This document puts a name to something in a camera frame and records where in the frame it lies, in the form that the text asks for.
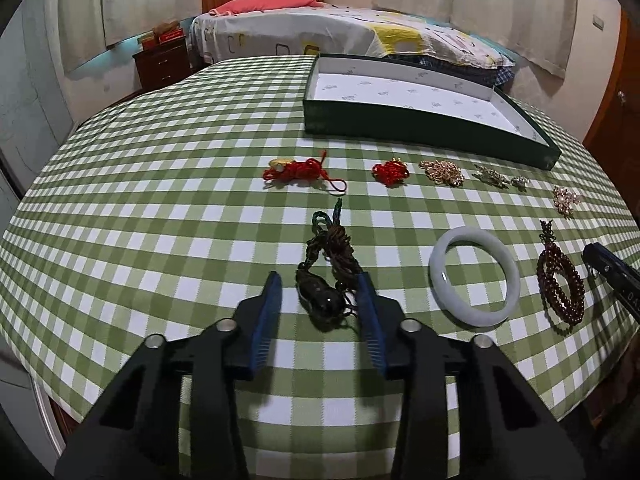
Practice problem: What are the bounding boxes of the bed with patterned sheet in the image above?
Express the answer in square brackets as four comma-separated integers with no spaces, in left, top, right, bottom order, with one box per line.
[189,6,516,87]

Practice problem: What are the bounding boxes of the silver rhinestone brooch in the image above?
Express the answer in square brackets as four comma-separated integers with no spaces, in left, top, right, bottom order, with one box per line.
[474,165,510,188]

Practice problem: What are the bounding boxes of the pink pillow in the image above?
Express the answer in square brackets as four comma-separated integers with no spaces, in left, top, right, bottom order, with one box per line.
[208,0,322,16]

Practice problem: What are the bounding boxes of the pale jade bangle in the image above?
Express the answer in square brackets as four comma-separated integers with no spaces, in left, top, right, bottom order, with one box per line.
[428,226,521,327]

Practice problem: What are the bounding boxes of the dark cord pendant necklace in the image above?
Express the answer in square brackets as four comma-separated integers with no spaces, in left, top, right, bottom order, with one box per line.
[294,197,364,331]

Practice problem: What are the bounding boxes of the red cord gold pendant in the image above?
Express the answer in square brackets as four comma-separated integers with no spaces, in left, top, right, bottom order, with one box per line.
[262,151,348,193]

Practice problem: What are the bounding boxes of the small silver earring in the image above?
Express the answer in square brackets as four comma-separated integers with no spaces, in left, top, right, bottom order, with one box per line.
[510,176,528,192]

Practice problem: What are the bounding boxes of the red boxes on nightstand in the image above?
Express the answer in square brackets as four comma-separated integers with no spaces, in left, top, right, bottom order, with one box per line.
[138,21,184,50]

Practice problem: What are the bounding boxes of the wall light switch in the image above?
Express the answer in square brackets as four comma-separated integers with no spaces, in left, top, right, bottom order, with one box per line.
[592,14,604,30]

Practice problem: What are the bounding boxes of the brown wooden door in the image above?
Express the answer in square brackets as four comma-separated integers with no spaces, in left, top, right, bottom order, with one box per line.
[584,11,640,210]

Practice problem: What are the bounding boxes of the green checkered tablecloth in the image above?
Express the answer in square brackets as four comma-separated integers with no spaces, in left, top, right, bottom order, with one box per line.
[1,56,639,479]

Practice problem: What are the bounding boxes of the left white curtain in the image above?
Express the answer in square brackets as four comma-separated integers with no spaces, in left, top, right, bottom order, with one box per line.
[58,0,201,73]

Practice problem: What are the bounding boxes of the pink pearl brooch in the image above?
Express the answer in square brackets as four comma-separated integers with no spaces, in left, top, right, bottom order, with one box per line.
[552,185,582,219]

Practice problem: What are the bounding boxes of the dark green jewelry tray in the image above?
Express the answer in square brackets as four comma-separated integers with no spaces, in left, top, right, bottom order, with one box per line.
[303,54,561,170]

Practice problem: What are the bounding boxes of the red bead gold charm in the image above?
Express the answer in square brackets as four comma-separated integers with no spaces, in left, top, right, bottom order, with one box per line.
[371,157,410,188]

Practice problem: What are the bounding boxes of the gold chain jewelry pile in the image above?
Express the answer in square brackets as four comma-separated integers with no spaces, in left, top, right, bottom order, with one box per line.
[419,159,464,188]

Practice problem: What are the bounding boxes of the dark red bead bracelet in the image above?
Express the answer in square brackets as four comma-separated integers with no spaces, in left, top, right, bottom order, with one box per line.
[534,219,587,336]

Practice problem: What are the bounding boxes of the dark wooden nightstand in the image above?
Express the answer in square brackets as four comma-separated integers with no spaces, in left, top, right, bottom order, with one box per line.
[134,36,192,92]

